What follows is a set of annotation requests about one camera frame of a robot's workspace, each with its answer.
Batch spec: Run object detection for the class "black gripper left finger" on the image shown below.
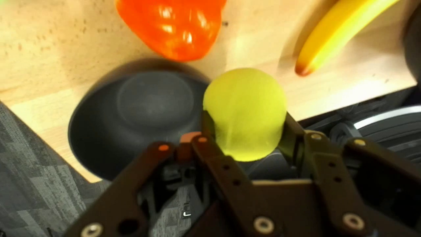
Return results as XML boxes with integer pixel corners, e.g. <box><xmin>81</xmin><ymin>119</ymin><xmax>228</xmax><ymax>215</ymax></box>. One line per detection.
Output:
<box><xmin>63</xmin><ymin>109</ymin><xmax>282</xmax><ymax>237</ymax></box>

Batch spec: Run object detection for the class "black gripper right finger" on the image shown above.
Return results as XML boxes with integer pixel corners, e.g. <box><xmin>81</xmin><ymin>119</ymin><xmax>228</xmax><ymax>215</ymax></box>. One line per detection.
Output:
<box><xmin>281</xmin><ymin>112</ymin><xmax>421</xmax><ymax>237</ymax></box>

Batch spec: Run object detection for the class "large black bowl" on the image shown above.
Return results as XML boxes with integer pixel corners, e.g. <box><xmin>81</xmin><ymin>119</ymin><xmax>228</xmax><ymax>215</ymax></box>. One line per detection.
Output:
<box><xmin>67</xmin><ymin>58</ymin><xmax>213</xmax><ymax>182</ymax></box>

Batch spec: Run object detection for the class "yellow toy lemon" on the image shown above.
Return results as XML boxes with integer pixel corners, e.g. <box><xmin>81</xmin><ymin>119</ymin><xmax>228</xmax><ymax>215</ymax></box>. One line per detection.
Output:
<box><xmin>202</xmin><ymin>67</ymin><xmax>290</xmax><ymax>163</ymax></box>

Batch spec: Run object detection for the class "yellow toy banana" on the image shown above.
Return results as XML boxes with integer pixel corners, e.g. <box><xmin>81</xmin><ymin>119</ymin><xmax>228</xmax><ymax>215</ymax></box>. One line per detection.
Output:
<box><xmin>294</xmin><ymin>0</ymin><xmax>402</xmax><ymax>78</ymax></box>

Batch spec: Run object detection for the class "orange-red toy fruit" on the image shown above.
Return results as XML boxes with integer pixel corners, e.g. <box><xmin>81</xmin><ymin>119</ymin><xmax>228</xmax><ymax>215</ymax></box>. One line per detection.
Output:
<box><xmin>115</xmin><ymin>0</ymin><xmax>229</xmax><ymax>63</ymax></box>

